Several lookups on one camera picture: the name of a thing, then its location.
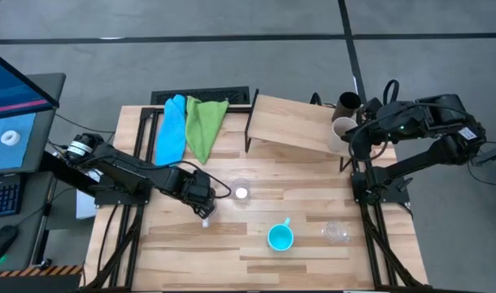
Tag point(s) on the black frame rails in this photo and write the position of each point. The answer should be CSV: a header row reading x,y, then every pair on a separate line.
x,y
128,244
380,244

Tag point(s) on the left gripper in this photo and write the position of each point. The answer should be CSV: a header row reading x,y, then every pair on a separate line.
x,y
197,189

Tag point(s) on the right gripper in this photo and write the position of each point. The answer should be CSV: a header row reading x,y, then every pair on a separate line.
x,y
379,116

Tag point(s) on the blue cloth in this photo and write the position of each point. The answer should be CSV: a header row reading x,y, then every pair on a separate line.
x,y
170,130

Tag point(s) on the white patterned mug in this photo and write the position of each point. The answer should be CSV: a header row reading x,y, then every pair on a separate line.
x,y
205,223

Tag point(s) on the tall black cup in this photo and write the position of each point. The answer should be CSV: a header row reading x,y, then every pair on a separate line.
x,y
347,103

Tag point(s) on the teal plastic mug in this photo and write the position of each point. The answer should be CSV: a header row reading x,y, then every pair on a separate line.
x,y
280,238

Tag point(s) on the black keyboard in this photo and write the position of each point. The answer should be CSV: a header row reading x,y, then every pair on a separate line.
x,y
2,197

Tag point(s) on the tall beige cup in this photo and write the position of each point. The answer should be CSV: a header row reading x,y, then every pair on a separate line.
x,y
339,134

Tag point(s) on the white box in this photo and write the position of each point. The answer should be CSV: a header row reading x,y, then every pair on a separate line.
x,y
85,207

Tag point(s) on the wooden shelf black legs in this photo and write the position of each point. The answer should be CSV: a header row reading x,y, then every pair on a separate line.
x,y
297,122

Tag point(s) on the black platform hazard stripe edge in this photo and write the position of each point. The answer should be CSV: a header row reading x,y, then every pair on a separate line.
x,y
44,281

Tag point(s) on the black left frame rails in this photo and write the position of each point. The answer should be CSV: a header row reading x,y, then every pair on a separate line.
x,y
128,244

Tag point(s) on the green cloth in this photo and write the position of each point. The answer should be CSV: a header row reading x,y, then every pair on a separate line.
x,y
203,126

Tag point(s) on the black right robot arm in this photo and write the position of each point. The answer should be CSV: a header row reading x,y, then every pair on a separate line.
x,y
435,122

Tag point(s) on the black frame crossbar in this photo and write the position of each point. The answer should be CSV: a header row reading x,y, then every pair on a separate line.
x,y
236,108

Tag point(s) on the black right frame rails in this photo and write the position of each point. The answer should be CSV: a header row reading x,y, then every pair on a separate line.
x,y
380,244

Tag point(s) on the clear glass mug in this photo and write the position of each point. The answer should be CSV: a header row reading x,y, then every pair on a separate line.
x,y
241,192

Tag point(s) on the black computer mouse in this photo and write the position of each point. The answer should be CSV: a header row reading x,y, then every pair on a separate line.
x,y
2,242

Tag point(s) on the computer monitor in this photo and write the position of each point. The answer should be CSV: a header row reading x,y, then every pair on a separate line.
x,y
12,89

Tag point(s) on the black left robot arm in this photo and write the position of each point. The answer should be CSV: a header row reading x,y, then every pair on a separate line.
x,y
122,167

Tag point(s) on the blue panel grey frame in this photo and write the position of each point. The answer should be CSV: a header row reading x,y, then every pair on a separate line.
x,y
0,152

